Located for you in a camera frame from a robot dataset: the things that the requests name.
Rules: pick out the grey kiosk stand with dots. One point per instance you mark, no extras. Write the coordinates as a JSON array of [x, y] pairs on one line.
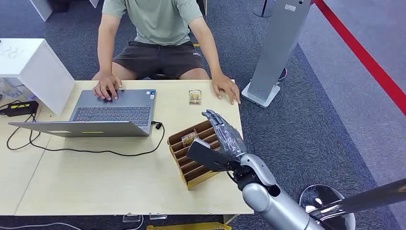
[[279, 41]]

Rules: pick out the robot right hand grey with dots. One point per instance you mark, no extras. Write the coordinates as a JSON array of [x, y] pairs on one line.
[[229, 139]]

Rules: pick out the black power adapter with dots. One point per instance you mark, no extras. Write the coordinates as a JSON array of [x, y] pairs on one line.
[[20, 108]]

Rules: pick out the dark stanchion base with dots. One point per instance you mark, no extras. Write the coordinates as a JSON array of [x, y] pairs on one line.
[[263, 12]]

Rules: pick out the yellow floor tape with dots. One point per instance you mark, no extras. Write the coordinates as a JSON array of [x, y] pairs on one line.
[[190, 227]]

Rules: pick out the person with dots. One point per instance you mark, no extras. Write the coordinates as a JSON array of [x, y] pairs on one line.
[[158, 19]]

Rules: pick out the grey laptop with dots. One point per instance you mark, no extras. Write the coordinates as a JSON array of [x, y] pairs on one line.
[[111, 114]]

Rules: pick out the clear plastic bag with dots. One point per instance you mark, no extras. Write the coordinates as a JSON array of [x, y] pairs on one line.
[[16, 90]]

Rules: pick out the white box cabinet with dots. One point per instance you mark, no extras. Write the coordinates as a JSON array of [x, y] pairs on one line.
[[19, 60]]

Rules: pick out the wooden slotted card holder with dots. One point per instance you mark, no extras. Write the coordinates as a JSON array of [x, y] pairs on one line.
[[190, 171]]

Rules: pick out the clear acrylic block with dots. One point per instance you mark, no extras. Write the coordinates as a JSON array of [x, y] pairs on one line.
[[131, 218], [158, 217]]

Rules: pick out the dark round base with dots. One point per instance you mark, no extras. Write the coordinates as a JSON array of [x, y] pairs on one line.
[[283, 74]]

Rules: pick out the robot right arm silver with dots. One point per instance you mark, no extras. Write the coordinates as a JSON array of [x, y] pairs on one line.
[[276, 206]]

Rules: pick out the brown printed card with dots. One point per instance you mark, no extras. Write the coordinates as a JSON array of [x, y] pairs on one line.
[[189, 138]]

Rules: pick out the person's right forearm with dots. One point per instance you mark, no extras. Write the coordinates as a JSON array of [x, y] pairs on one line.
[[105, 58]]

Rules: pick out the red barrier belt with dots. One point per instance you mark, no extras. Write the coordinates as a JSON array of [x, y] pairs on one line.
[[364, 57]]

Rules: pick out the chrome stanchion post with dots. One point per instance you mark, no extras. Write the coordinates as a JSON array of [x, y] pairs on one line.
[[374, 195]]

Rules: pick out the person's right hand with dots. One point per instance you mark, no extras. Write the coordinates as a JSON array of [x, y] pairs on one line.
[[106, 85]]

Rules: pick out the person's left hand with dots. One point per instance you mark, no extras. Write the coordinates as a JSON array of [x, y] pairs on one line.
[[225, 86]]

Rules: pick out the white furniture leg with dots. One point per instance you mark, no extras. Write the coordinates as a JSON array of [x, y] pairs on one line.
[[42, 8]]

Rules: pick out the person's left forearm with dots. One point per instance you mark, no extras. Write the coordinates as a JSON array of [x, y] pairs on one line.
[[212, 55]]

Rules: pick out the yellow printed card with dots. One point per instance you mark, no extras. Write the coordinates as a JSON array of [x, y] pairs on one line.
[[195, 97]]

